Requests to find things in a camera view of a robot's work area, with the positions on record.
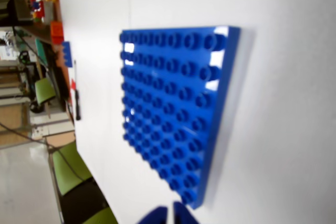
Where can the small green chair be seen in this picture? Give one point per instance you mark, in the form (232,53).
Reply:
(44,93)

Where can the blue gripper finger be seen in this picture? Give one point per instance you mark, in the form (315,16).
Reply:
(183,214)
(155,216)

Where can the blue 8x8 brick plate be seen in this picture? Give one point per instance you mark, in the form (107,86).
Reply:
(173,108)

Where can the blue toy brick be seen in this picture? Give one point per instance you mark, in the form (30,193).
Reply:
(67,53)

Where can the red white blue toy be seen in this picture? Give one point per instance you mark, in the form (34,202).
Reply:
(37,6)

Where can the orange toy brick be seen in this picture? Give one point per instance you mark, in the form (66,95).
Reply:
(57,32)

